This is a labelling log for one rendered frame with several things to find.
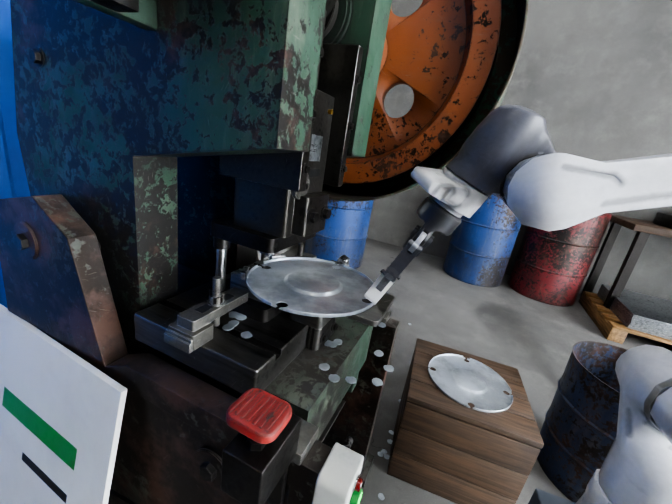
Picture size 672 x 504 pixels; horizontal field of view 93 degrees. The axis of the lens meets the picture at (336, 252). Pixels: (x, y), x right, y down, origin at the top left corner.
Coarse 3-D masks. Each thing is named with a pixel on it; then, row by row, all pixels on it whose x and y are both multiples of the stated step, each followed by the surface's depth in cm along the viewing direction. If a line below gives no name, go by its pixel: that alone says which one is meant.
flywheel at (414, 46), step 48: (432, 0) 81; (480, 0) 74; (384, 48) 86; (432, 48) 83; (480, 48) 76; (384, 96) 93; (432, 96) 86; (480, 96) 80; (384, 144) 94; (432, 144) 85
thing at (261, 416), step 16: (240, 400) 40; (256, 400) 40; (272, 400) 41; (240, 416) 38; (256, 416) 38; (272, 416) 38; (288, 416) 39; (240, 432) 37; (256, 432) 36; (272, 432) 36
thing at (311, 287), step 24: (264, 264) 77; (288, 264) 79; (312, 264) 82; (264, 288) 65; (288, 288) 67; (312, 288) 67; (336, 288) 69; (360, 288) 72; (312, 312) 59; (336, 312) 60; (360, 312) 62
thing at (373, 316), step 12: (384, 300) 69; (372, 312) 63; (384, 312) 63; (312, 324) 68; (324, 324) 69; (336, 324) 75; (372, 324) 60; (312, 336) 68; (324, 336) 70; (312, 348) 69
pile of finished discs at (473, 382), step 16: (448, 368) 120; (464, 368) 122; (480, 368) 123; (448, 384) 111; (464, 384) 112; (480, 384) 113; (496, 384) 115; (464, 400) 105; (480, 400) 106; (496, 400) 107; (512, 400) 108
